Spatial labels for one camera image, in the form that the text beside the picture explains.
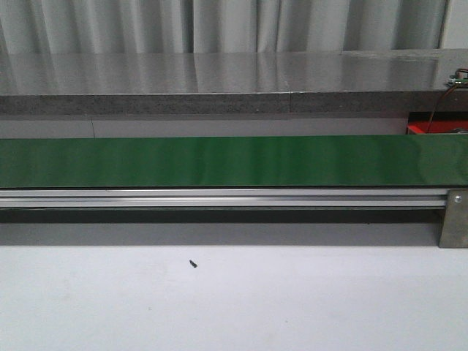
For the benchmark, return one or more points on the grey stone counter slab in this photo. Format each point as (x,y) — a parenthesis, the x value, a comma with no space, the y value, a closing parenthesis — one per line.
(222,83)

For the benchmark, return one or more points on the green conveyor belt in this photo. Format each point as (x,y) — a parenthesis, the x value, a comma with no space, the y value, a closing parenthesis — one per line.
(341,160)

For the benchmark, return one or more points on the red plastic bin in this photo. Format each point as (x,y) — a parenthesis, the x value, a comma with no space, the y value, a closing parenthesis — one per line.
(442,123)

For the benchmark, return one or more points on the green circuit board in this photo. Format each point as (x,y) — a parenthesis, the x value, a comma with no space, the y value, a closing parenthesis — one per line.
(459,79)

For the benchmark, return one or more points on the white pleated curtain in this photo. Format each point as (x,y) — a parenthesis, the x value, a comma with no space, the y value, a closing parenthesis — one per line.
(218,26)

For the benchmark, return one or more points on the aluminium conveyor side rail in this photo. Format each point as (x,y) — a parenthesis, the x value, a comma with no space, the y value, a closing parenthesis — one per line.
(289,197)

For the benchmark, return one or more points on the steel conveyor mounting bracket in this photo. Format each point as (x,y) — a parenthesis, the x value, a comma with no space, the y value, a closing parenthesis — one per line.
(454,226)

